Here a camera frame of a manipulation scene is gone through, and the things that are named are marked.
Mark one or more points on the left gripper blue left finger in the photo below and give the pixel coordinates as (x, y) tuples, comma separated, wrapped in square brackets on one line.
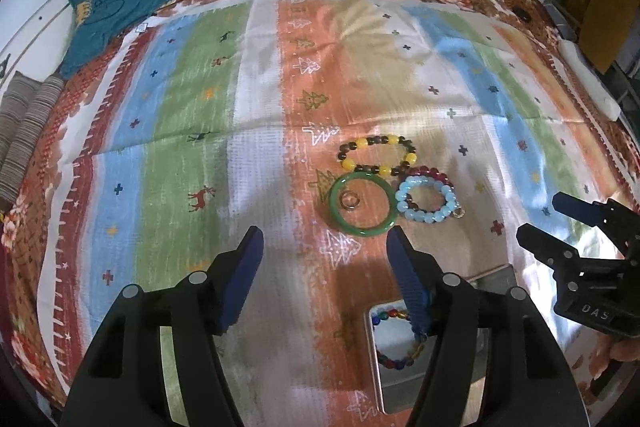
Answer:
[(234, 276)]

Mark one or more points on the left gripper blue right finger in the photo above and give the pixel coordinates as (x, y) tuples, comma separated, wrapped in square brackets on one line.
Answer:
[(416, 296)]

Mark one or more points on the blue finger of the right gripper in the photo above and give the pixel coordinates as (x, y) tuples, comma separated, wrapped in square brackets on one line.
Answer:
[(587, 213), (546, 248)]

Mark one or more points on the green jade bangle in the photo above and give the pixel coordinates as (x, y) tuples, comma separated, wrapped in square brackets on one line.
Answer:
[(348, 228)]

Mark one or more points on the right hand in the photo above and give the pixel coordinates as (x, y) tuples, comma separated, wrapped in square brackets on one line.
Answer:
[(608, 357)]

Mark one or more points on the red floral bedsheet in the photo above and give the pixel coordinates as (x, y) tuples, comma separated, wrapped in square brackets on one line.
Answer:
[(30, 231)]

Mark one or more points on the colourful striped blanket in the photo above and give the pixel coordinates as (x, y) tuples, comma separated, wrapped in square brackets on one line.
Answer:
[(280, 131)]

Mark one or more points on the striped grey cushion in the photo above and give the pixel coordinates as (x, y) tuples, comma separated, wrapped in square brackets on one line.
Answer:
[(25, 109)]

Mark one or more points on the gold ring charm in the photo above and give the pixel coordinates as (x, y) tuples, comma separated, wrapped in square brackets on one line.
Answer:
[(458, 213)]

